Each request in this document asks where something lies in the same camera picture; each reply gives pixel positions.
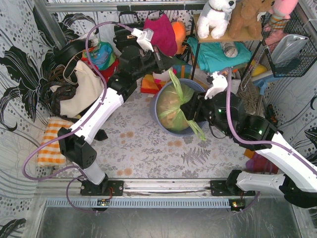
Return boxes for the red folded cloth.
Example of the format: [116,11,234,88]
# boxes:
[100,59,119,82]

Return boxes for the silver foil pouch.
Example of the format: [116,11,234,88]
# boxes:
[271,34,309,64]

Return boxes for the blue trash bin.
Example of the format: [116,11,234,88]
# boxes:
[150,79,205,136]

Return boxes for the rainbow striped bag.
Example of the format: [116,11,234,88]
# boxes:
[140,64,192,94]

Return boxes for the pink plush toy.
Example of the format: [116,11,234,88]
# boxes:
[268,0,298,25]

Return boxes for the green trash bag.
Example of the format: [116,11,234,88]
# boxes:
[153,69,206,140]

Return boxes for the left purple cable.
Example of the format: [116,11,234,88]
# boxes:
[22,21,134,214]

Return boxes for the pink white plush doll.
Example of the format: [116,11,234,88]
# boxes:
[153,71,170,81]

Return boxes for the teal folded clothes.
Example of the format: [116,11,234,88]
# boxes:
[197,42,252,72]

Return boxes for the orange plush toy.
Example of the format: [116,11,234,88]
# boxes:
[171,21,186,55]

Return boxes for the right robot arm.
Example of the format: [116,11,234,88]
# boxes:
[180,92,317,208]

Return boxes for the black wire basket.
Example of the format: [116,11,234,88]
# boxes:
[262,12,317,77]

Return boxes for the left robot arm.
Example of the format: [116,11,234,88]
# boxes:
[58,46,174,196]

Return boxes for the black leather handbag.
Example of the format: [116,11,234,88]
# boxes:
[113,11,144,52]

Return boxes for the wooden metal shelf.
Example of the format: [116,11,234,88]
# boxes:
[190,14,263,80]

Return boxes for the orange checkered cloth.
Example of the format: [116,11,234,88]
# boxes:
[37,117,73,167]

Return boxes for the colourful printed bag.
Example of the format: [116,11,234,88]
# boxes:
[88,42,116,71]

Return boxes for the brown teddy bear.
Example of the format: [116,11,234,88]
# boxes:
[228,0,275,39]

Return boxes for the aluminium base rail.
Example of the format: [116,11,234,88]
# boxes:
[37,177,304,208]

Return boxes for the cream canvas tote bag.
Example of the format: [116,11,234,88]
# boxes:
[48,60,104,118]

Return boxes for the magenta cloth bag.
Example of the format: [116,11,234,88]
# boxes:
[144,14,177,56]

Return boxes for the striped colourful sock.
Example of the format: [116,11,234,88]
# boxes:
[244,149,278,174]

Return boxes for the white plush dog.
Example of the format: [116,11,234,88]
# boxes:
[197,0,236,39]

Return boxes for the white sneaker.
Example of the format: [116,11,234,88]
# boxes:
[231,71,242,95]

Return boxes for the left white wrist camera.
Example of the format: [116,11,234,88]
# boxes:
[132,28,154,52]

